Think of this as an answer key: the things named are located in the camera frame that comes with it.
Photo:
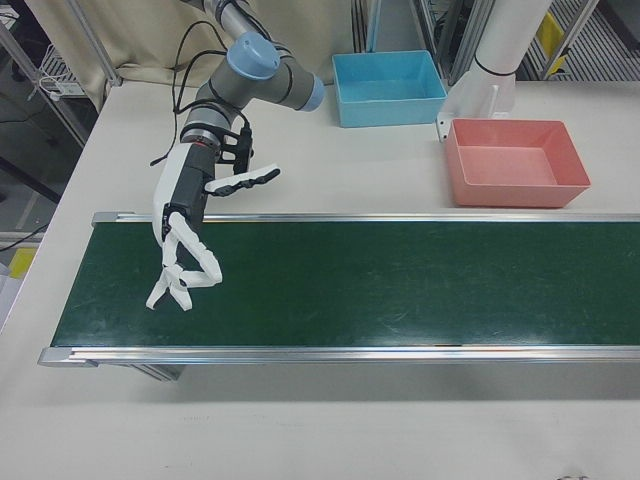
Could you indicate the aluminium table post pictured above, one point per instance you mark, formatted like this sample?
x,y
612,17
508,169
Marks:
x,y
97,50

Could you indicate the aluminium profile frame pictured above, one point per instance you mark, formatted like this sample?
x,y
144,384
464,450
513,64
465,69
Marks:
x,y
462,50

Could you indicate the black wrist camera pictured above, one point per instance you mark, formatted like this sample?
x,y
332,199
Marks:
x,y
245,150

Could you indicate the light blue pole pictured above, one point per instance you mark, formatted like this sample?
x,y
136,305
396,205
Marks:
x,y
373,25

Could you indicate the beige curtain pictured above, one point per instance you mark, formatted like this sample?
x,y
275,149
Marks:
x,y
280,30

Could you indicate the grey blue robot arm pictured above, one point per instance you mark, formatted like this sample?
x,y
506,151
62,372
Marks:
x,y
250,85

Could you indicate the green conveyor belt aluminium frame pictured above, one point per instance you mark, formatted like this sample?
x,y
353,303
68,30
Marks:
x,y
400,285

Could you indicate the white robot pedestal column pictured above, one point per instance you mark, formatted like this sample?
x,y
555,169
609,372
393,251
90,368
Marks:
x,y
505,40

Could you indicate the metal angle bracket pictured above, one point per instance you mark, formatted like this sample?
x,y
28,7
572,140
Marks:
x,y
442,129

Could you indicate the light blue plastic box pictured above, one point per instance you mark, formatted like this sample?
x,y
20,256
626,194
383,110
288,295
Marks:
x,y
390,85

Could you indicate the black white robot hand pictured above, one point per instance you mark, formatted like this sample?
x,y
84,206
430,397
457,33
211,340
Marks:
x,y
187,190

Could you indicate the yellow black post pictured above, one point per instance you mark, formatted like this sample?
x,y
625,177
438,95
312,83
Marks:
x,y
552,35

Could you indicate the pink plastic box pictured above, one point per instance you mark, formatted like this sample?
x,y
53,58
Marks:
x,y
510,165

